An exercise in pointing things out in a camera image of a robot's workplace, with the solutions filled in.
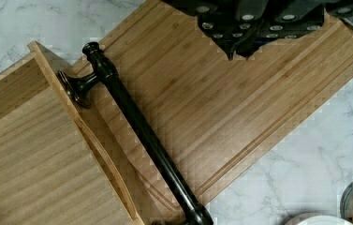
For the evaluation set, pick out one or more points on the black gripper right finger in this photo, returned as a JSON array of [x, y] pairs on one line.
[[268, 20]]

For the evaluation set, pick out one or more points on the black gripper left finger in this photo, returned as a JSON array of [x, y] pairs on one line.
[[233, 25]]

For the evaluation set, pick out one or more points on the wooden drawer box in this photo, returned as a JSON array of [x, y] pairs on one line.
[[48, 175]]

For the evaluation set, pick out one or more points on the bamboo cutting board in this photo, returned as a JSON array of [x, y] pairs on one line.
[[260, 140]]

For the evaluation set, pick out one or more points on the white round lid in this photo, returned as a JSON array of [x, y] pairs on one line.
[[317, 219]]

